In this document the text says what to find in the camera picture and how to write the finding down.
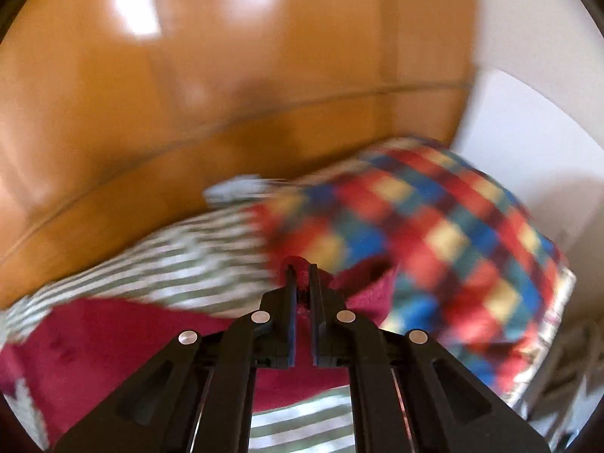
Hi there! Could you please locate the crimson red garment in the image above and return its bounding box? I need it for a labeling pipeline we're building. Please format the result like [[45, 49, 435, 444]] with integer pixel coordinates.
[[1, 257, 397, 445]]

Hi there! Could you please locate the multicolour plaid pillow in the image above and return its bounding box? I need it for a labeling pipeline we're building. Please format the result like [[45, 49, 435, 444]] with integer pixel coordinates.
[[252, 137, 574, 404]]

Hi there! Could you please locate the green white checkered bedspread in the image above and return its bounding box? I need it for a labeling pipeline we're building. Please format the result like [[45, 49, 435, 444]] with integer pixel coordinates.
[[0, 136, 426, 453]]

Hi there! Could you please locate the white headboard panel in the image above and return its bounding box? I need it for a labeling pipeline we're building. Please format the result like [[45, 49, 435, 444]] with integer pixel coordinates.
[[453, 69, 603, 256]]

